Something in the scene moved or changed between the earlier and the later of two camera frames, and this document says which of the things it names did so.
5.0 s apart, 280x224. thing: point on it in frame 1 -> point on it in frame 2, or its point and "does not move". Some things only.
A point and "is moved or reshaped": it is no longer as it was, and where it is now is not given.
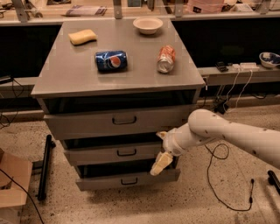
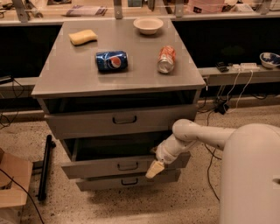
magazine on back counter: [78, 10] does not move
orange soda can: [166, 59] does not move
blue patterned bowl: [269, 59] does not move
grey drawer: [144, 154] is moved or reshaped
